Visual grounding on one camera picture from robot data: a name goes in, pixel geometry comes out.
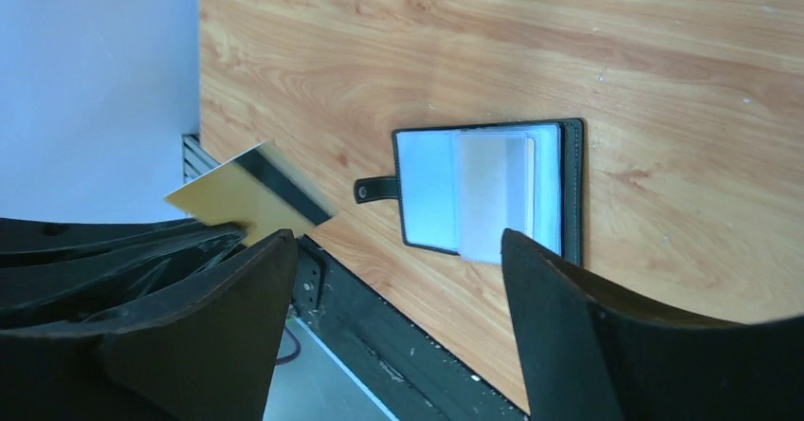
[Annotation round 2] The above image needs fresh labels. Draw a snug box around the aluminium frame rail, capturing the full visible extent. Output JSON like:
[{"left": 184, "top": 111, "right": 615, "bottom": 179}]
[{"left": 182, "top": 134, "right": 220, "bottom": 184}]

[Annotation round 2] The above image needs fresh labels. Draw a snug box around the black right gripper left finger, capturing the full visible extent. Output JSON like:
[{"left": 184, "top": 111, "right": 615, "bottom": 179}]
[{"left": 1, "top": 230, "right": 298, "bottom": 420}]

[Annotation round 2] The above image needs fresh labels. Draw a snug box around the black leather card holder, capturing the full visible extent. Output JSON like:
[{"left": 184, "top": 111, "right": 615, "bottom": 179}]
[{"left": 354, "top": 118, "right": 585, "bottom": 265}]

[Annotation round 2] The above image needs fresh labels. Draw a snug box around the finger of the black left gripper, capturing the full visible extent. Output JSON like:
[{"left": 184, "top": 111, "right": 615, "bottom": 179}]
[
  {"left": 1, "top": 226, "right": 245, "bottom": 330},
  {"left": 1, "top": 218, "right": 206, "bottom": 267}
]

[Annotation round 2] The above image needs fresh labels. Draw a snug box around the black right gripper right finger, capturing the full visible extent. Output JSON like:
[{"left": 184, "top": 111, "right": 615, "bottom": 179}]
[{"left": 502, "top": 230, "right": 803, "bottom": 420}]

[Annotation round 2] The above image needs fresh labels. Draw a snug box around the gold striped credit card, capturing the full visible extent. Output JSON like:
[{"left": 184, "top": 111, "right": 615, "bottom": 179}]
[{"left": 165, "top": 141, "right": 338, "bottom": 246}]

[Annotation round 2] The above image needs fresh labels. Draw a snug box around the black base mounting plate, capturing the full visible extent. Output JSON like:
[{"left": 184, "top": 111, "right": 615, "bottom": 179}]
[{"left": 292, "top": 237, "right": 529, "bottom": 420}]

